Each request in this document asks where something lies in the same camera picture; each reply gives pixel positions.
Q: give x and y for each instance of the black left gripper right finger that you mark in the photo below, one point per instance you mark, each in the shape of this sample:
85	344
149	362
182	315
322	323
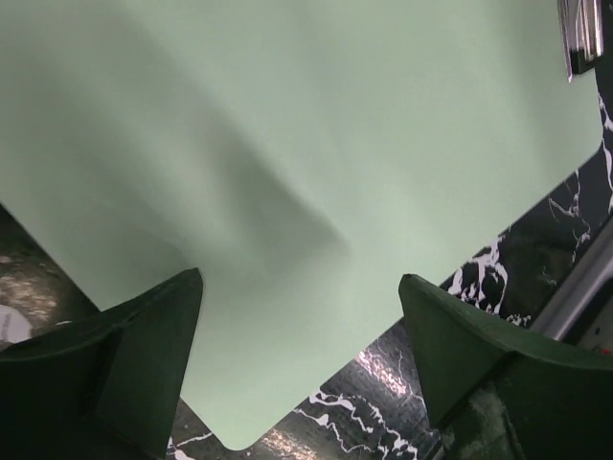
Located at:
498	391

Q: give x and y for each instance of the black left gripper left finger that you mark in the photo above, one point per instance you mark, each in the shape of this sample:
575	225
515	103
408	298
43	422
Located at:
106	386

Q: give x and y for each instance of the green clipboard folder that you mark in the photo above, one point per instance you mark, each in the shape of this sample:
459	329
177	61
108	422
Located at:
304	155

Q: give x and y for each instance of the black marble mat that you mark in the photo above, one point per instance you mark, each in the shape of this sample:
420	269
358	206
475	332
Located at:
237	273

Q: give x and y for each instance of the metal clipboard clip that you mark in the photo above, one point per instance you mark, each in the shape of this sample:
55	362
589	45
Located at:
582	35

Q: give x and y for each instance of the aluminium frame rail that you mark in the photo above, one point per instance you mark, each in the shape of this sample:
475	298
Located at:
572	299

